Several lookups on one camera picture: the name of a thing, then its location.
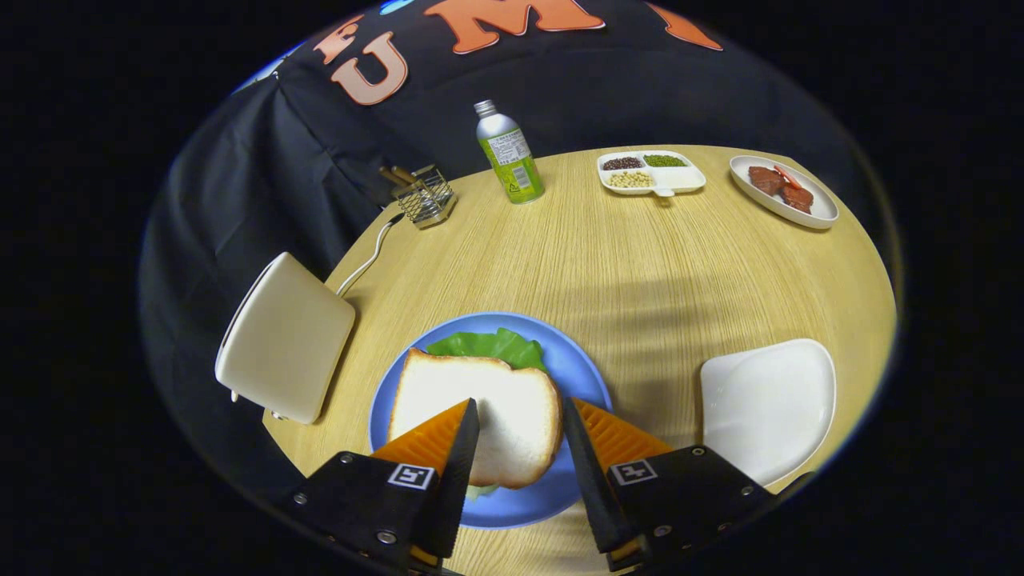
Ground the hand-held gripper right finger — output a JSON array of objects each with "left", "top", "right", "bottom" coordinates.
[{"left": 562, "top": 398, "right": 777, "bottom": 573}]

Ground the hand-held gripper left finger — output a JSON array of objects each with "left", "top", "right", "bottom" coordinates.
[{"left": 280, "top": 398, "right": 481, "bottom": 573}]

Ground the toasted bread slice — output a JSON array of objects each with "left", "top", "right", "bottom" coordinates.
[{"left": 387, "top": 347, "right": 563, "bottom": 490}]

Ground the green lettuce leaf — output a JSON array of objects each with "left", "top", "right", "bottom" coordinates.
[{"left": 425, "top": 327, "right": 550, "bottom": 502}]

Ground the blue round plate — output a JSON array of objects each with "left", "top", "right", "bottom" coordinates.
[{"left": 368, "top": 311, "right": 614, "bottom": 530}]

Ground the white square plate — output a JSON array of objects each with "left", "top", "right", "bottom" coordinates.
[{"left": 701, "top": 338, "right": 837, "bottom": 487}]

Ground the white toaster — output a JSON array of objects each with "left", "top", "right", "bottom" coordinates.
[{"left": 214, "top": 252, "right": 357, "bottom": 426}]

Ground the white divided dish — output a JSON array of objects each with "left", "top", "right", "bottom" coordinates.
[{"left": 597, "top": 150, "right": 707, "bottom": 198}]

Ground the green labelled metal bottle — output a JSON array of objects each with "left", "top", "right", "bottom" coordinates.
[{"left": 473, "top": 99, "right": 546, "bottom": 205}]

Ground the black backdrop cloth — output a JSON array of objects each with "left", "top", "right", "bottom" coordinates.
[{"left": 140, "top": 0, "right": 897, "bottom": 513}]

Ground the white oval plate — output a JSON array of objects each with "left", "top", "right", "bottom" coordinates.
[{"left": 729, "top": 155, "right": 840, "bottom": 230}]

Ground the white power cable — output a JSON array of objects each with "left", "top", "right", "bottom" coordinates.
[{"left": 336, "top": 214, "right": 405, "bottom": 298}]

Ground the metal wire utensil basket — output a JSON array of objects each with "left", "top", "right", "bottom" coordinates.
[{"left": 392, "top": 165, "right": 458, "bottom": 230}]

